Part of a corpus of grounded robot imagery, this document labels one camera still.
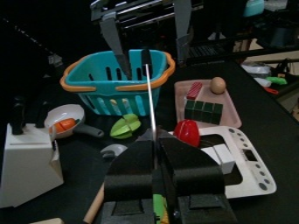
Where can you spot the red white striped toy block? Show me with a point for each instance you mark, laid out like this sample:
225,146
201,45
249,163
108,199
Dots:
193,91

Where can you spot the light wooden toy stick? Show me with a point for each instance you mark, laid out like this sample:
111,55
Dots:
95,204

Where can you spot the green sliced toy fruit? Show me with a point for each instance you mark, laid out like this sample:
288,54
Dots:
124,127

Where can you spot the white toy kitchen scale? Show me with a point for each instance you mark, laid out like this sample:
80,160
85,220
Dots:
252,175

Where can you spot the teal plastic bottle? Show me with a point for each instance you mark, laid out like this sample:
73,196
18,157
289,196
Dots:
253,7

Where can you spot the small white tube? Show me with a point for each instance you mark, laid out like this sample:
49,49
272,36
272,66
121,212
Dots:
263,82

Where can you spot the red toy bell pepper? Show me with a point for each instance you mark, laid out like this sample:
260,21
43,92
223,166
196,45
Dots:
187,132

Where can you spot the small red tool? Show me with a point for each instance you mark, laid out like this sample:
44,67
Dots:
271,90

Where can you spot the white toy knife block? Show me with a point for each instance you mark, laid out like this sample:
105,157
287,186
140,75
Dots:
27,169

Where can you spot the pink plastic tray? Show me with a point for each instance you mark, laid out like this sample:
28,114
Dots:
229,113

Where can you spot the orange toy carrot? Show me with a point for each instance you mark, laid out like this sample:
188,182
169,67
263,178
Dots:
65,124

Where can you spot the white plastic container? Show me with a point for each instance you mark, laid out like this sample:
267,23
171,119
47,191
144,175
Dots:
276,4

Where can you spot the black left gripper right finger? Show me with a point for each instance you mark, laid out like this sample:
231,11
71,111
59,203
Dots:
193,180

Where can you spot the green yellow toy vegetable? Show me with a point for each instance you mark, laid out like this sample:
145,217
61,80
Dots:
159,210

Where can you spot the teal basket orange rim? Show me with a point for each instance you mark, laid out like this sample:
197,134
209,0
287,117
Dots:
132,87

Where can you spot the black cloth backdrop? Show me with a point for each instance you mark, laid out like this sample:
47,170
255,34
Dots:
22,78

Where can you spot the dark storage bin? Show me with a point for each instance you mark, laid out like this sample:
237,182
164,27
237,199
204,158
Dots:
277,36

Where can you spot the bright green plastic object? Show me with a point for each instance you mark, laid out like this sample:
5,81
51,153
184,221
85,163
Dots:
276,80

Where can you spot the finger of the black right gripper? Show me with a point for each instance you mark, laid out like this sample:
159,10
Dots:
183,23
112,38

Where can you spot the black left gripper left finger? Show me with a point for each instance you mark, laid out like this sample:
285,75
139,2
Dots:
128,175

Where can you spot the brown wooden toy egg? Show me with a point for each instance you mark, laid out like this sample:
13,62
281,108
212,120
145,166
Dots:
217,85

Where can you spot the white rice sushi block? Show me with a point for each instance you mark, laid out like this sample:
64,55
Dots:
208,153
224,159

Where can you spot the white crumpled plastic bag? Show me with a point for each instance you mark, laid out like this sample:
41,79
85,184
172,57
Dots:
256,70

